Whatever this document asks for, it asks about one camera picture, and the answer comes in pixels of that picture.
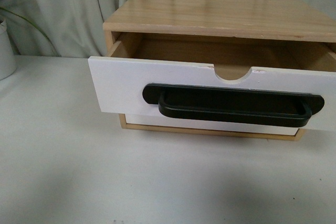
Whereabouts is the wooden drawer cabinet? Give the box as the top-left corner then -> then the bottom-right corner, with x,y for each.
103,0 -> 335,140

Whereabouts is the green spider plant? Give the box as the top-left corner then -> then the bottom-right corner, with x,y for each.
0,0 -> 56,54

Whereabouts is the white plant pot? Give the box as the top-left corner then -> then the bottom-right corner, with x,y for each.
0,20 -> 17,80

